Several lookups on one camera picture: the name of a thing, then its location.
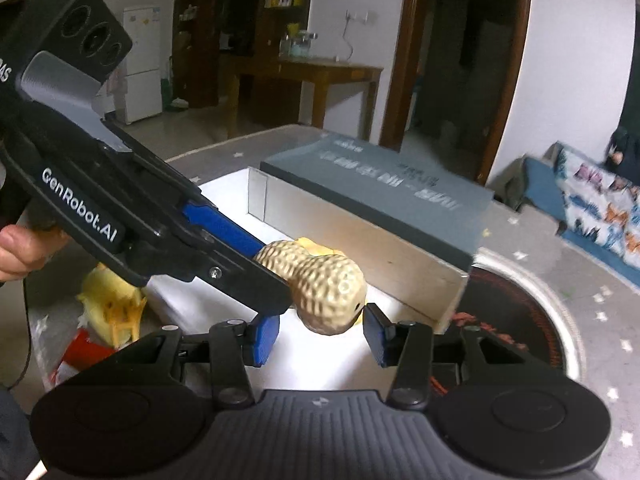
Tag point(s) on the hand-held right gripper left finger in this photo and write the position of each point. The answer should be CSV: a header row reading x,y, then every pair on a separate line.
x,y
262,342

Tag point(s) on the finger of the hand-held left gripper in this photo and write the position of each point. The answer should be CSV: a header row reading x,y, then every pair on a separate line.
x,y
225,232
250,285

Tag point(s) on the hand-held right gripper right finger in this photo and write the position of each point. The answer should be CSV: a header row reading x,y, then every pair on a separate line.
x,y
377,340

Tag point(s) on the beige peanut toy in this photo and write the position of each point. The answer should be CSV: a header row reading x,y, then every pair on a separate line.
x,y
325,285

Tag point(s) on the cardboard box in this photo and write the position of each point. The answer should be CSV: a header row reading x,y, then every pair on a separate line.
x,y
400,260

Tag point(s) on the yellow rubber chicken toy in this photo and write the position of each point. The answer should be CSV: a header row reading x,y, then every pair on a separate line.
x,y
112,305

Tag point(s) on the grey printed box lid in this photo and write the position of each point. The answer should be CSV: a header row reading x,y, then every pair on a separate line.
x,y
375,180

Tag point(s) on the red snack packet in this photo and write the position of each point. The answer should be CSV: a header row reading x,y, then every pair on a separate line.
x,y
82,355

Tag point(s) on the grey starred desktop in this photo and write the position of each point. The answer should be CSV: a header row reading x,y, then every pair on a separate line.
x,y
565,240

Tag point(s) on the person's left hand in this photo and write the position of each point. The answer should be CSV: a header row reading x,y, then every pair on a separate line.
x,y
25,250

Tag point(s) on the yellow soft toy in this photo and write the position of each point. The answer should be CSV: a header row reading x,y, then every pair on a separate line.
x,y
320,247

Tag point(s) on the pink hanging cloth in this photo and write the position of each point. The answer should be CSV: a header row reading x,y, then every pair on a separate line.
x,y
118,82

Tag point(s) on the green mesh bag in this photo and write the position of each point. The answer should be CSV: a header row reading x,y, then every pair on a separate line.
x,y
166,91

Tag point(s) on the white refrigerator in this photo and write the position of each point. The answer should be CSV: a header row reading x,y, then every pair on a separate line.
x,y
142,60

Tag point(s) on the black round induction cooker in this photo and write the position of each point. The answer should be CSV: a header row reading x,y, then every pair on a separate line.
x,y
510,310

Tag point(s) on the dark wooden cabinet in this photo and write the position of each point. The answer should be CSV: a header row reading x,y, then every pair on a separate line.
x,y
200,35

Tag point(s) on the wooden table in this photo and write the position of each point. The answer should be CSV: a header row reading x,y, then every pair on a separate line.
x,y
325,72

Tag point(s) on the small glass jar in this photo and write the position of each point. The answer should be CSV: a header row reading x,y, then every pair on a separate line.
x,y
286,47

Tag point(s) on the clear bottle with dark lid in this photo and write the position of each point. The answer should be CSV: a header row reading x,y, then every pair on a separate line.
x,y
312,42

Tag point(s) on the blue sofa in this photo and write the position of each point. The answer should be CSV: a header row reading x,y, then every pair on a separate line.
x,y
540,195

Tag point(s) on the butterfly pattern cushion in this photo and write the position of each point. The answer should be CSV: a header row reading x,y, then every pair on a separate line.
x,y
600,200

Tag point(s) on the person's dark clothing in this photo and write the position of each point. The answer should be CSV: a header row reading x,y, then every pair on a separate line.
x,y
15,435

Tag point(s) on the dark jacket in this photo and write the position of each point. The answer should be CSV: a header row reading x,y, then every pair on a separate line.
x,y
625,145

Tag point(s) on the wooden door frame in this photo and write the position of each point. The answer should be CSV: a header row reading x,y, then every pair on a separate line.
x,y
505,85

